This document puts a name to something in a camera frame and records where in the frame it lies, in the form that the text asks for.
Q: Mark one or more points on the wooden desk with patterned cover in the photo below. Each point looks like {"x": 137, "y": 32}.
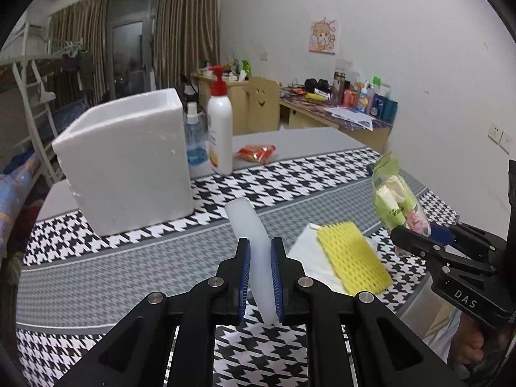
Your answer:
{"x": 314, "y": 117}

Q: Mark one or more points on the translucent white strip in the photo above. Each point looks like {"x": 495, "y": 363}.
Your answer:
{"x": 246, "y": 221}

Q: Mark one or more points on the white wall socket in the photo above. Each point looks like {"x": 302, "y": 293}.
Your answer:
{"x": 494, "y": 131}
{"x": 508, "y": 141}
{"x": 342, "y": 65}

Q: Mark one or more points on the black pouch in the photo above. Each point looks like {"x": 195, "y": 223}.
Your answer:
{"x": 318, "y": 85}

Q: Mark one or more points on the white bed ladder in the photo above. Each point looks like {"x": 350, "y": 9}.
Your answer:
{"x": 38, "y": 117}

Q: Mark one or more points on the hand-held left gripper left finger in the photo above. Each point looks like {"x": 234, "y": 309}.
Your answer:
{"x": 244, "y": 282}

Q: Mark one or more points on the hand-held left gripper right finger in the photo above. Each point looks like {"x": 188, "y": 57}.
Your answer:
{"x": 276, "y": 282}

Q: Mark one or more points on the cartoon wall poster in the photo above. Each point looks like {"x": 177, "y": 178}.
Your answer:
{"x": 323, "y": 35}

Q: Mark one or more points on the white foam box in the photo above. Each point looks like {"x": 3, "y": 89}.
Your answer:
{"x": 129, "y": 161}

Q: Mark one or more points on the metal bunk bed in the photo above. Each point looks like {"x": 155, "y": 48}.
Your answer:
{"x": 24, "y": 72}

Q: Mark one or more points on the brown curtain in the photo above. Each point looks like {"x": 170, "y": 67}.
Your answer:
{"x": 187, "y": 32}
{"x": 80, "y": 44}

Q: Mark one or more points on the houndstooth table cloth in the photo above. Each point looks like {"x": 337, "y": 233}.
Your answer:
{"x": 141, "y": 258}

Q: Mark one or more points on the yellow foam net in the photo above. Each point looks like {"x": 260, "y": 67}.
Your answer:
{"x": 350, "y": 258}

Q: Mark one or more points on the yellow tube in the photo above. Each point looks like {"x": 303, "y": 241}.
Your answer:
{"x": 315, "y": 96}

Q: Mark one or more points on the white pump bottle red top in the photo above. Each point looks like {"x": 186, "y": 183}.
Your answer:
{"x": 219, "y": 129}

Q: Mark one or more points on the printed papers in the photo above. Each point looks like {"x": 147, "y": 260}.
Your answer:
{"x": 348, "y": 117}

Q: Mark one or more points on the wooden chair with smiley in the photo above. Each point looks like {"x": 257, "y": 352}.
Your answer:
{"x": 263, "y": 105}

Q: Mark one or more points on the dark hanging clothes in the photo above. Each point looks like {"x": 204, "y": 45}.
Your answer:
{"x": 73, "y": 54}

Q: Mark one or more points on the blue blanket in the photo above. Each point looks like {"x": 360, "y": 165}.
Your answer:
{"x": 18, "y": 193}

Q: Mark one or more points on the row of toiletry bottles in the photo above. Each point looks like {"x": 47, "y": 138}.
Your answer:
{"x": 371, "y": 98}

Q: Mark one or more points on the white cloth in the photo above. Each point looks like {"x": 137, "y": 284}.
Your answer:
{"x": 304, "y": 250}

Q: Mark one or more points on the person's right hand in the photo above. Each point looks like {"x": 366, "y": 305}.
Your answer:
{"x": 467, "y": 346}

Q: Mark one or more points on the green floral tissue packet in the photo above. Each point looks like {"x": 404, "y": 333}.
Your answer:
{"x": 393, "y": 205}

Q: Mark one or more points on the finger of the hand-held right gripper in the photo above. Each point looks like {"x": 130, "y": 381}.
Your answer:
{"x": 440, "y": 234}
{"x": 411, "y": 242}

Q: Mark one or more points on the glass balcony door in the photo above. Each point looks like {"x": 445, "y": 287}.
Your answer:
{"x": 131, "y": 44}

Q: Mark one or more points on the blue spray bottle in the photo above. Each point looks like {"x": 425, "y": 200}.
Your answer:
{"x": 195, "y": 145}

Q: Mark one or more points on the plain wooden desk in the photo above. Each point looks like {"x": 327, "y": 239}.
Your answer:
{"x": 201, "y": 84}

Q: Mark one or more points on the green plastic jug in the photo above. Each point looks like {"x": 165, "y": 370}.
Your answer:
{"x": 245, "y": 66}

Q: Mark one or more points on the red snack packet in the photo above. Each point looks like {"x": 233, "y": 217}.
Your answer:
{"x": 256, "y": 153}

